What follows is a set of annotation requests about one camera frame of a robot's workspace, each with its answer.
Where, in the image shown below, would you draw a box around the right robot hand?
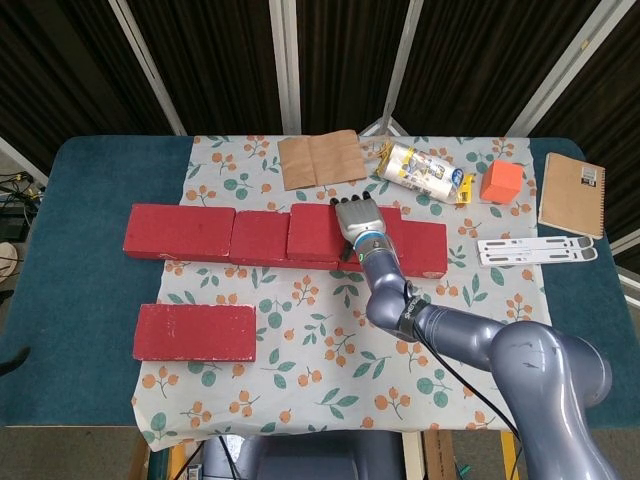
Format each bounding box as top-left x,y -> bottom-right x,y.
329,189 -> 389,261

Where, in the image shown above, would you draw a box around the red foam brick white scuffs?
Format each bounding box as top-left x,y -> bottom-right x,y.
132,302 -> 258,364

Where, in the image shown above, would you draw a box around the brown paper bag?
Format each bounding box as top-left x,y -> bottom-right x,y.
277,128 -> 391,191

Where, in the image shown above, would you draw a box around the red foam brick chipped corner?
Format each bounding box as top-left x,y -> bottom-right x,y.
337,222 -> 448,279

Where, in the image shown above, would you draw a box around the white plastic bag roll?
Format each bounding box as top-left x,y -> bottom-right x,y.
374,142 -> 466,204

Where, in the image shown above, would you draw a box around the small yellow packet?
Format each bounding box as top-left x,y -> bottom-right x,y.
454,172 -> 477,206

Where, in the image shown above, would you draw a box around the floral tablecloth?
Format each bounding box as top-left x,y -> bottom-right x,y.
130,133 -> 572,454

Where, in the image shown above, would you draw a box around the orange cube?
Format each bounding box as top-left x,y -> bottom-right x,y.
479,159 -> 524,205

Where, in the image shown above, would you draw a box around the white folding stand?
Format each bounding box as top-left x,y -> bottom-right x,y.
476,235 -> 599,267

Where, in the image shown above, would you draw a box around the dark folding screen white frames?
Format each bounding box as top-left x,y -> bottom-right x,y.
0,0 -> 640,151

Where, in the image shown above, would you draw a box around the brown spiral notebook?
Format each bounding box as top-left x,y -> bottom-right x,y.
537,152 -> 607,240

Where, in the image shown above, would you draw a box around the grey robot torso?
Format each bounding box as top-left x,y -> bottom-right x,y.
202,429 -> 406,480

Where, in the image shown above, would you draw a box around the brown cardboard box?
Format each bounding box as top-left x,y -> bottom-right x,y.
423,430 -> 504,480

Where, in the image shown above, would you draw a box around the black electronics box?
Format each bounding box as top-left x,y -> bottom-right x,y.
0,212 -> 30,242

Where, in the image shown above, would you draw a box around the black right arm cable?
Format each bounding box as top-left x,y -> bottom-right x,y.
402,282 -> 524,480

